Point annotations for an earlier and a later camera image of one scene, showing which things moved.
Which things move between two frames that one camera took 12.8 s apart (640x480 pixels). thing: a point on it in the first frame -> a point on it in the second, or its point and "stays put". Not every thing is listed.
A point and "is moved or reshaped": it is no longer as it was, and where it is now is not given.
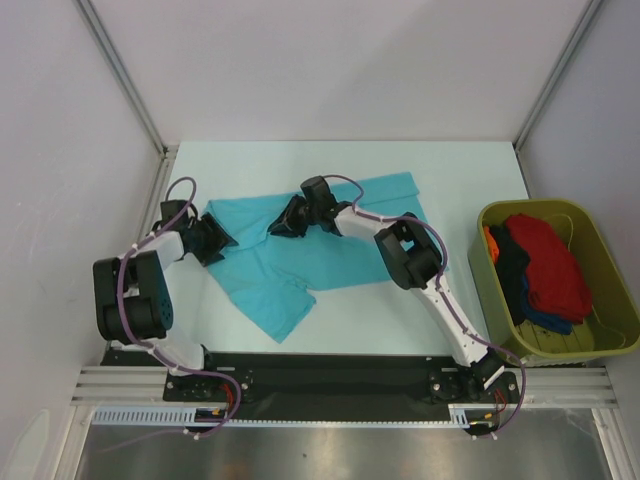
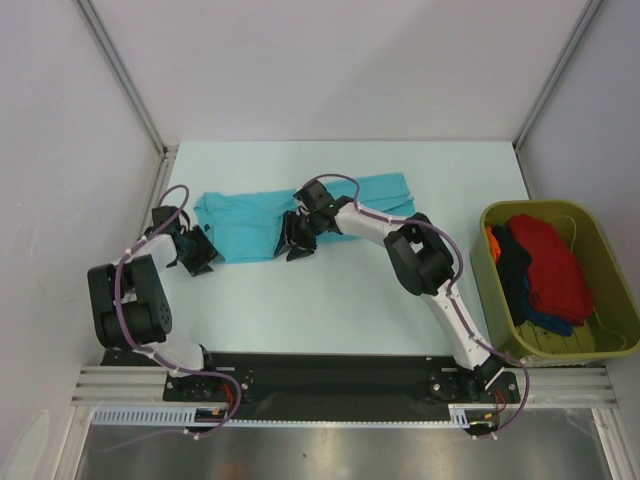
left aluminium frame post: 118,64 stays put
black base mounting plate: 325,387 stays put
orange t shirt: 493,243 stays put
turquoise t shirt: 268,275 is moved or reshaped
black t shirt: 512,262 stays put
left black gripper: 218,239 -> 206,254
